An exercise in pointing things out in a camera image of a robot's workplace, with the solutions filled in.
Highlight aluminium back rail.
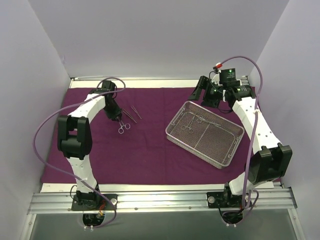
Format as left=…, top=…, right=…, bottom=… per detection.
left=70, top=74, right=248, bottom=81

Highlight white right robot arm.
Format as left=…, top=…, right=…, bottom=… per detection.
left=188, top=75, right=293, bottom=207

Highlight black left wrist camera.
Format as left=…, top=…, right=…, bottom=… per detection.
left=97, top=80, right=117, bottom=92

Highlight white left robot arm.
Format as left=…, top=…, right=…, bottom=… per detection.
left=57, top=86, right=126, bottom=210

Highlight steel forceps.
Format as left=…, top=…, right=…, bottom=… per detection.
left=118, top=120, right=131, bottom=134
left=195, top=115, right=222, bottom=127

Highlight aluminium right side rail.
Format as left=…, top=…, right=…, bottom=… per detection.
left=240, top=75, right=250, bottom=86

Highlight steel surgical scissors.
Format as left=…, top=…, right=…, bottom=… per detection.
left=181, top=115, right=195, bottom=134

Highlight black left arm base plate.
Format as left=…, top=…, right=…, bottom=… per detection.
left=71, top=191, right=118, bottom=211

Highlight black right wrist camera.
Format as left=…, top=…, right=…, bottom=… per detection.
left=211, top=68, right=242, bottom=87

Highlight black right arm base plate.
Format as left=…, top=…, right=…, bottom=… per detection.
left=206, top=191, right=243, bottom=209

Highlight steel tweezers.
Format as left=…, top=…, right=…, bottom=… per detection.
left=122, top=109, right=137, bottom=124
left=131, top=105, right=142, bottom=120

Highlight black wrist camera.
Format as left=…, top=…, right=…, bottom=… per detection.
left=211, top=68, right=242, bottom=87
left=97, top=80, right=117, bottom=92

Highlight wire mesh instrument tray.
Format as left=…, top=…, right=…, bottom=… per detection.
left=165, top=101, right=246, bottom=169

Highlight aluminium front frame rail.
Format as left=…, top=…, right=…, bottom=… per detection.
left=28, top=188, right=297, bottom=215

